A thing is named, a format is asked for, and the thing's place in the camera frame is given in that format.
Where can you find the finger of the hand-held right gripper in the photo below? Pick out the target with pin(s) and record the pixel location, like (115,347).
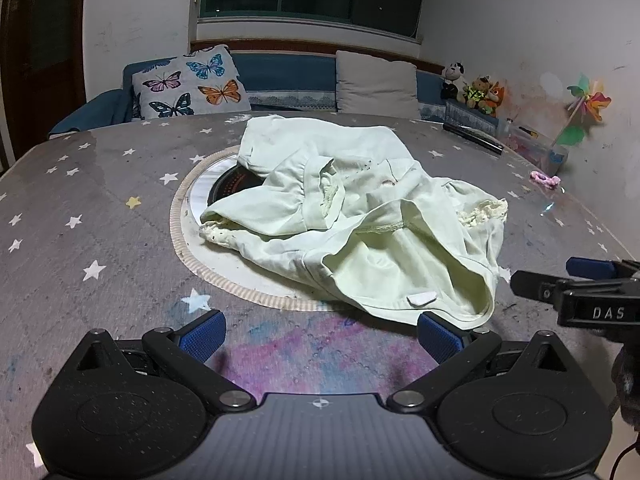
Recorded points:
(535,286)
(592,267)

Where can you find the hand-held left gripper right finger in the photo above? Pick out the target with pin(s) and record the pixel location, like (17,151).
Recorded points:
(440,341)

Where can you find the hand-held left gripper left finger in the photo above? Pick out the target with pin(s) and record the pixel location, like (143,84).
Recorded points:
(202,336)

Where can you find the light green garment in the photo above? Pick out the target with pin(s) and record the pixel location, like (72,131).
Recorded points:
(300,200)

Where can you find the person's right hand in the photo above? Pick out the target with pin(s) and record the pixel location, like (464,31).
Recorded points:
(630,380)

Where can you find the clear plastic storage box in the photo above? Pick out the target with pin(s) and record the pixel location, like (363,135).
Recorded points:
(535,147)

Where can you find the round black induction cooktop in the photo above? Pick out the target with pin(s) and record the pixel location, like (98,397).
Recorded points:
(230,186)

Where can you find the grey star-patterned tablecloth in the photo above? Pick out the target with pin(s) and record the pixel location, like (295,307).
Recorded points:
(100,210)

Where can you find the flat black stick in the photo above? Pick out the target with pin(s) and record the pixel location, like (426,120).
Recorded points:
(472,136)

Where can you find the colourful pinwheel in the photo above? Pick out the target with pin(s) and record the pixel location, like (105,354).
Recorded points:
(590,102)

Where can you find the blue patterned box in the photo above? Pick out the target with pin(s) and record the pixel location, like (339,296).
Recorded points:
(467,117)

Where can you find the orange fox plush toy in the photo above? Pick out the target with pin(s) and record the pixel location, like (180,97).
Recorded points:
(495,100)

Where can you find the bear plush toy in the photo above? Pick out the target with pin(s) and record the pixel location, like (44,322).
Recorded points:
(475,94)

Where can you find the panda plush toy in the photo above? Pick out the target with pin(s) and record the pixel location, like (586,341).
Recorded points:
(452,80)

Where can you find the butterfly print pillow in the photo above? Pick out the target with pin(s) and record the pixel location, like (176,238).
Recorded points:
(190,85)

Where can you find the plain grey pillow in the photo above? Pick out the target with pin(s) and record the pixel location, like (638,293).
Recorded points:
(375,85)

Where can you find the blue sofa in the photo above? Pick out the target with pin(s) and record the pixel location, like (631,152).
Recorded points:
(285,72)

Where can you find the dark wooden door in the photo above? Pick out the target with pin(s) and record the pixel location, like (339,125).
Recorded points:
(40,50)

